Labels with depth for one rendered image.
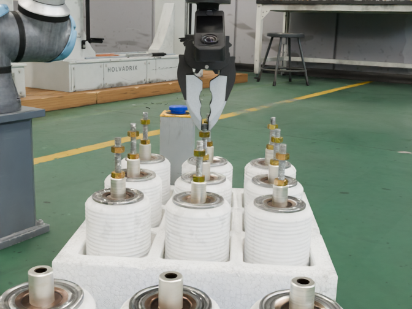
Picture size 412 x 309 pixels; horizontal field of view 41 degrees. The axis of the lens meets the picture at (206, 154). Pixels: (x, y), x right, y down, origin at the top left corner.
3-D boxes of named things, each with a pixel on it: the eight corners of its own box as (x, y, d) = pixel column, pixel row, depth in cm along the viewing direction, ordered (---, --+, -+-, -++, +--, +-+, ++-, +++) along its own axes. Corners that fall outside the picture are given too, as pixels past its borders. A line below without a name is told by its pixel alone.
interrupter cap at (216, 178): (217, 189, 87) (218, 184, 87) (173, 183, 89) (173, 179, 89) (231, 177, 94) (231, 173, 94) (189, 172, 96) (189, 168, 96)
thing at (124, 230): (105, 290, 91) (103, 184, 86) (159, 300, 88) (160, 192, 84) (75, 318, 82) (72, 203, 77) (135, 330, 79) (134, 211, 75)
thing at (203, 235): (207, 293, 90) (211, 188, 86) (238, 320, 82) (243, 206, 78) (154, 305, 86) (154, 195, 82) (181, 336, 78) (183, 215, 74)
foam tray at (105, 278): (55, 376, 79) (51, 260, 75) (114, 263, 117) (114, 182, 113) (327, 393, 77) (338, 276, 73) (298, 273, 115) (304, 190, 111)
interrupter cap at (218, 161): (205, 156, 108) (205, 153, 108) (235, 164, 103) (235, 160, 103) (178, 163, 103) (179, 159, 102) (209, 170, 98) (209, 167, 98)
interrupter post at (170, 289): (155, 315, 49) (156, 281, 48) (159, 301, 51) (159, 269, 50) (182, 316, 49) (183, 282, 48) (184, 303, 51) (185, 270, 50)
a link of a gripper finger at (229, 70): (235, 100, 89) (235, 45, 87) (235, 101, 87) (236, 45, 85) (205, 100, 89) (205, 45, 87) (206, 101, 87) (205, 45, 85)
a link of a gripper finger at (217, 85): (224, 124, 94) (224, 70, 92) (227, 131, 89) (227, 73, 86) (206, 124, 94) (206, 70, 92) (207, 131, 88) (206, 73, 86)
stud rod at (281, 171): (280, 196, 78) (284, 144, 77) (274, 195, 79) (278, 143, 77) (284, 195, 79) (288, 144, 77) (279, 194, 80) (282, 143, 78)
